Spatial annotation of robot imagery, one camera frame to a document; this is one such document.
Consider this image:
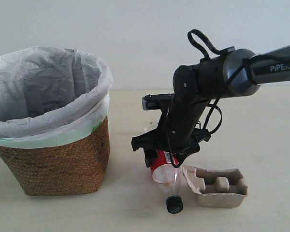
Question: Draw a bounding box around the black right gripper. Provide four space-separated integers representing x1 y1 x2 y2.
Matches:
131 101 210 168

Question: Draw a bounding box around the red label clear plastic bottle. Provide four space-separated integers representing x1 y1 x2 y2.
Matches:
150 150 183 214

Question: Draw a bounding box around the grey paper pulp tray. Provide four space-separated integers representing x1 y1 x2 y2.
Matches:
182 165 248 208

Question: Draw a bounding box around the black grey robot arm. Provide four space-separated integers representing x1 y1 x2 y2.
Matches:
131 45 290 167

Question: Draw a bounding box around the woven brown wicker basket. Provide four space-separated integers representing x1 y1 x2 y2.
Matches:
0 118 110 196

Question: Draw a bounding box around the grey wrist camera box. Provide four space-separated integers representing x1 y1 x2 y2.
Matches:
142 93 174 111

